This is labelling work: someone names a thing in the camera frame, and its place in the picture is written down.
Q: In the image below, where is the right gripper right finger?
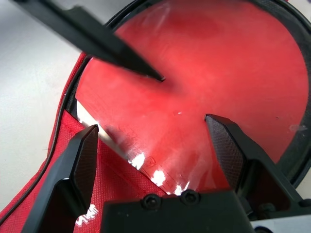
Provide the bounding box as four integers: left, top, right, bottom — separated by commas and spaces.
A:
205, 113, 305, 212

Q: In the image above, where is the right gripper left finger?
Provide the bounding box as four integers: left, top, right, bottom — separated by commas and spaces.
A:
21, 124, 100, 233

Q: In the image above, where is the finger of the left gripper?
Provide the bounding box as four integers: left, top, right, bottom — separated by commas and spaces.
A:
9, 0, 167, 83

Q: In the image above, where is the red black paddle case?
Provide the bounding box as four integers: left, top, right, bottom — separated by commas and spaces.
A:
0, 0, 311, 233

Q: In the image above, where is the red ping-pong paddle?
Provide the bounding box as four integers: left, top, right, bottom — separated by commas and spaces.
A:
74, 0, 310, 195

